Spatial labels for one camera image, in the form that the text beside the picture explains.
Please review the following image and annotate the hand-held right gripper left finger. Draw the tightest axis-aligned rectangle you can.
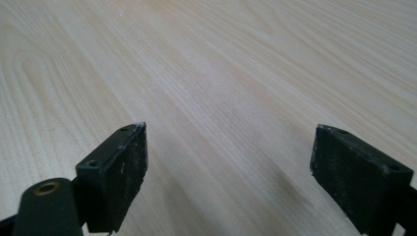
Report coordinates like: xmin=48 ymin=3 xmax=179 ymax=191
xmin=75 ymin=121 xmax=149 ymax=234

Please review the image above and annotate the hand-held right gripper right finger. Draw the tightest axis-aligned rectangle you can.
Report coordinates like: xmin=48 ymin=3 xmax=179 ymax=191
xmin=309 ymin=123 xmax=415 ymax=236

